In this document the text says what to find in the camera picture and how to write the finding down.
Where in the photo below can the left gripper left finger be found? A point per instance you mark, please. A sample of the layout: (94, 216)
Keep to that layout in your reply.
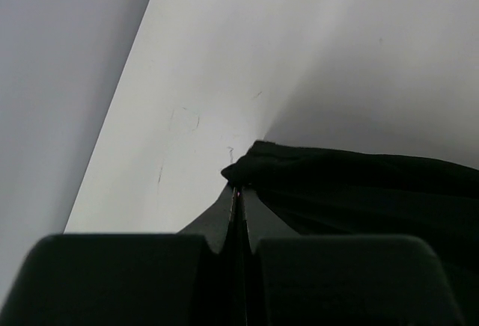
(213, 223)

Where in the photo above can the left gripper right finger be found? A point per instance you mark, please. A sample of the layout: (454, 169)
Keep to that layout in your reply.
(257, 222)

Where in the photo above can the black t shirt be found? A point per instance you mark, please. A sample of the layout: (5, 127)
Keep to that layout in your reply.
(321, 191)

